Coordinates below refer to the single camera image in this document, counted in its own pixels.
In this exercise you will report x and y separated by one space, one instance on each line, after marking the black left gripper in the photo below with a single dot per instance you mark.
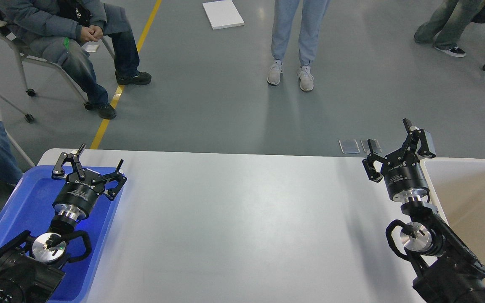
83 187

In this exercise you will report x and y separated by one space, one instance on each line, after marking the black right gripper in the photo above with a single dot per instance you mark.
401 171

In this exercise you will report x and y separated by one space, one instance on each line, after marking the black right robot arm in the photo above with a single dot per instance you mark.
447 271

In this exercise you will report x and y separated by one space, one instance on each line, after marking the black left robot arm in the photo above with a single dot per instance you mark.
53 229

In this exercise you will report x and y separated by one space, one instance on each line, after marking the right clear floor plate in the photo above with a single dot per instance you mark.
377 145

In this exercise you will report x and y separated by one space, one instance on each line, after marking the clear floor plate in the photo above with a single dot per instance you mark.
349 146
377 145

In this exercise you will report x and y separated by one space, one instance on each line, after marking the left clear floor plate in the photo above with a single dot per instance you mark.
349 146

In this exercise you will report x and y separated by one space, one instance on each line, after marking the blue plastic tray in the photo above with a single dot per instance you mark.
30 208

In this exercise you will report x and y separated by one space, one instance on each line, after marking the beige plastic bin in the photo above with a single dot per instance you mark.
457 187

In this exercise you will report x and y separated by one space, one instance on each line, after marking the seated person grey jacket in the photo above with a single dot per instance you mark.
57 29

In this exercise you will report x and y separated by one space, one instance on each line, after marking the person green trousers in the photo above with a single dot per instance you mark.
447 24

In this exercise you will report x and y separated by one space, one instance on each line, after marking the white flat board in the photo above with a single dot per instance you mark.
223 14

